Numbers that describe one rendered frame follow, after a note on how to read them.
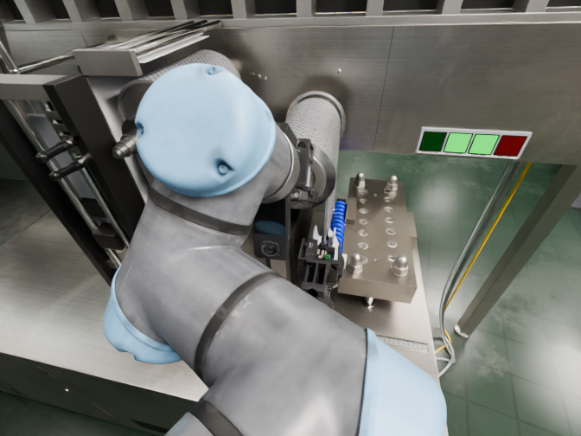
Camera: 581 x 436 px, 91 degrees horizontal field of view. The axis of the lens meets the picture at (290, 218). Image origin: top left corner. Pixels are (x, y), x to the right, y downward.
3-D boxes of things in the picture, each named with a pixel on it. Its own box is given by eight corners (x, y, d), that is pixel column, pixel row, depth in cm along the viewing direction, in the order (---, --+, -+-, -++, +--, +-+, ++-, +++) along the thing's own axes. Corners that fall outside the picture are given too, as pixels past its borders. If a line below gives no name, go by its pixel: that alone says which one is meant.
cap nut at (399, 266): (390, 275, 61) (394, 261, 58) (389, 262, 64) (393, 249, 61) (408, 278, 60) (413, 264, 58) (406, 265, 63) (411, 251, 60)
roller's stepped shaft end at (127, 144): (111, 163, 44) (101, 144, 42) (135, 145, 48) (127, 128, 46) (129, 165, 43) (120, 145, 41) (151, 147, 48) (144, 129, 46)
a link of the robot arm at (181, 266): (157, 432, 15) (239, 244, 14) (73, 314, 20) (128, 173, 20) (249, 380, 22) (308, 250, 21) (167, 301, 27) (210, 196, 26)
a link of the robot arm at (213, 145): (98, 172, 16) (153, 28, 15) (197, 189, 27) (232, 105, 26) (216, 230, 15) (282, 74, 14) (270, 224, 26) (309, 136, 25)
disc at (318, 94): (287, 147, 76) (284, 90, 67) (287, 146, 77) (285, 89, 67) (342, 151, 74) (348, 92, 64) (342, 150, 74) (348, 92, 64)
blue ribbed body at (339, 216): (325, 262, 67) (326, 252, 65) (335, 207, 83) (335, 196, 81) (341, 264, 67) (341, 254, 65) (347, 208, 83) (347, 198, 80)
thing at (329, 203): (322, 262, 66) (325, 199, 54) (332, 201, 83) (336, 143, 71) (324, 263, 66) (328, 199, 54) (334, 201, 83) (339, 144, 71)
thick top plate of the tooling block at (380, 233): (337, 292, 65) (339, 276, 61) (347, 192, 95) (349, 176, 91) (411, 304, 62) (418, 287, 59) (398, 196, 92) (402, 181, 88)
